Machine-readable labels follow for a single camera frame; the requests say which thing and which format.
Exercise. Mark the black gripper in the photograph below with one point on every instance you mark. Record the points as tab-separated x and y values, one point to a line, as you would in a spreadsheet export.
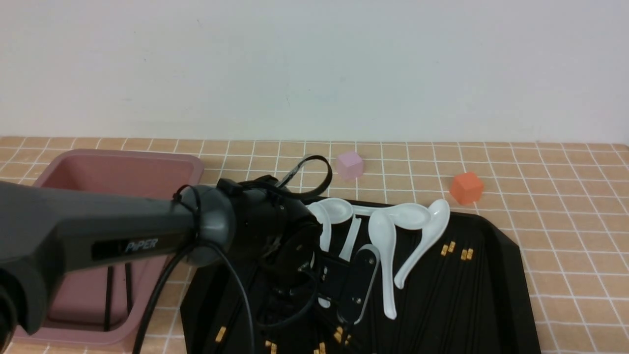
273	226

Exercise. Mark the black chopstick diagonal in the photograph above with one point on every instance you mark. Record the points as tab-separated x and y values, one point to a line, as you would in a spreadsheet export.
331	333

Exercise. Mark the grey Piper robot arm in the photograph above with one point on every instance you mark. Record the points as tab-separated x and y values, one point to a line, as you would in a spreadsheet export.
47	233

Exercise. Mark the white spoon long left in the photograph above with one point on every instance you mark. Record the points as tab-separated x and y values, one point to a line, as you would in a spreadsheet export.
323	218

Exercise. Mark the white spoon long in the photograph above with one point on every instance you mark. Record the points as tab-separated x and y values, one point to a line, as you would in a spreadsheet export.
323	218
382	233

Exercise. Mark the white spoon horizontal left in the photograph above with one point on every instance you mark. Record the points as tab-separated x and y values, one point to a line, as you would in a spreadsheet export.
338	210

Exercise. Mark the white spoon horizontal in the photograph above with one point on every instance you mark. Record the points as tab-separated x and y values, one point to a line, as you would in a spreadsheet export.
407	216
338	210

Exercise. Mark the white spoon small centre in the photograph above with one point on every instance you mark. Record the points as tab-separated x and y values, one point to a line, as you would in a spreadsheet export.
350	240

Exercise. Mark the lilac cube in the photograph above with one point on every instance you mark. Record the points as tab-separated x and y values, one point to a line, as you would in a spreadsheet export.
349	165

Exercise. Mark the white spoon long centre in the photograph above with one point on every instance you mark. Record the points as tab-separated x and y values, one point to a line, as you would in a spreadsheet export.
382	233

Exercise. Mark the white spoon horizontal right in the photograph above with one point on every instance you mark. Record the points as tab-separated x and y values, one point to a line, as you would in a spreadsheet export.
407	216

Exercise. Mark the black chopstick in bin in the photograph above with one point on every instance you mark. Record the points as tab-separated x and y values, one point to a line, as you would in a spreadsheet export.
128	287
108	299

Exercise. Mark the white spoon far right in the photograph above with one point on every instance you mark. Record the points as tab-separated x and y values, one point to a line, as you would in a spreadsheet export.
431	233

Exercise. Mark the orange cube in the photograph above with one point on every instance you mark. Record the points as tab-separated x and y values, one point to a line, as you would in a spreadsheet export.
467	188

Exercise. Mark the black plastic tray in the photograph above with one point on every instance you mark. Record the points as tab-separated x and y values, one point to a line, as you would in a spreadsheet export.
328	276

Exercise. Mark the pink plastic bin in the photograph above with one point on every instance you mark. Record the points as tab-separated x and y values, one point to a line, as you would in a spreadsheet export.
76	317

